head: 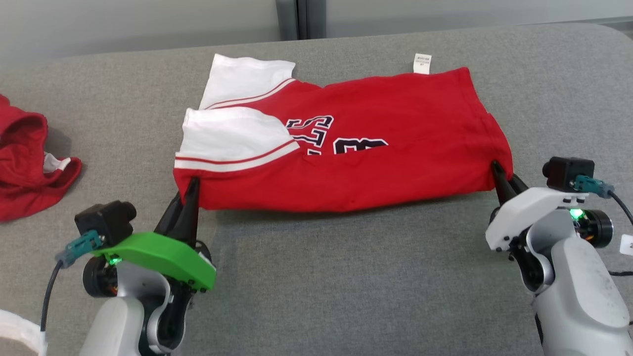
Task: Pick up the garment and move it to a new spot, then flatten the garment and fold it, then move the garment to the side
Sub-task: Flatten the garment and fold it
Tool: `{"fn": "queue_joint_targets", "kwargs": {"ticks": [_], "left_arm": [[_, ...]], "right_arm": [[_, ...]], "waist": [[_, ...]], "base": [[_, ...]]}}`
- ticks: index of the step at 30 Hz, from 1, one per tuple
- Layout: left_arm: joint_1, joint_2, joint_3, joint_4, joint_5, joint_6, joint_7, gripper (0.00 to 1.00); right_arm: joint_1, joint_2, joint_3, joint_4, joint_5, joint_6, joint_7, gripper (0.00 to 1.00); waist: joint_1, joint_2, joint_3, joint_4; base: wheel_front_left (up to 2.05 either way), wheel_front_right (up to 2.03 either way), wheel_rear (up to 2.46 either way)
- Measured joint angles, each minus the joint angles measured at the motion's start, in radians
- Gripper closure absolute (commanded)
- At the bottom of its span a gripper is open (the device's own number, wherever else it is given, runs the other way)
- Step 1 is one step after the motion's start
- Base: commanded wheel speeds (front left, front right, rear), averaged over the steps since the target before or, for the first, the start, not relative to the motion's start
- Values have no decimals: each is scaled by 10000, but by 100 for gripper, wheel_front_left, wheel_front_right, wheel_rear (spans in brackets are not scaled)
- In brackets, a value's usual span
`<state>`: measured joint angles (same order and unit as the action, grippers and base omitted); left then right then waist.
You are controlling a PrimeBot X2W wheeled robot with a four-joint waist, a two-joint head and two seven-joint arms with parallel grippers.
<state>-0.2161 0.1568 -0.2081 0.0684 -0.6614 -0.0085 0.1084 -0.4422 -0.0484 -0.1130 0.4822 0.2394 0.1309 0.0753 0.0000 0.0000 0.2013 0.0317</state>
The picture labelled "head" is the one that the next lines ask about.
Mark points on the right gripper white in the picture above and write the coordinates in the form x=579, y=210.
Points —
x=524, y=212

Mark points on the red shorts white side stripe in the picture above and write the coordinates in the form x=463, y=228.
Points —
x=24, y=168

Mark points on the grey partition post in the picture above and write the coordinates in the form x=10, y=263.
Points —
x=300, y=19

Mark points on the white tape strip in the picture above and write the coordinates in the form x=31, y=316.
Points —
x=20, y=333

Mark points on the red jersey shirt white sleeves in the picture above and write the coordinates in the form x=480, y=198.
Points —
x=376, y=158

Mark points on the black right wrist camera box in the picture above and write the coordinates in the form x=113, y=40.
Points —
x=568, y=173

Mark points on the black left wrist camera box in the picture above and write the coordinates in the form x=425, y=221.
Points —
x=106, y=220

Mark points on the silver metal rail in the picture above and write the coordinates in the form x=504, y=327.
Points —
x=583, y=22

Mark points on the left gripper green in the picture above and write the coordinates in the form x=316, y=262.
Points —
x=158, y=257

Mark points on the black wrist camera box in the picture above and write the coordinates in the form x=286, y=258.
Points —
x=568, y=173
x=106, y=220

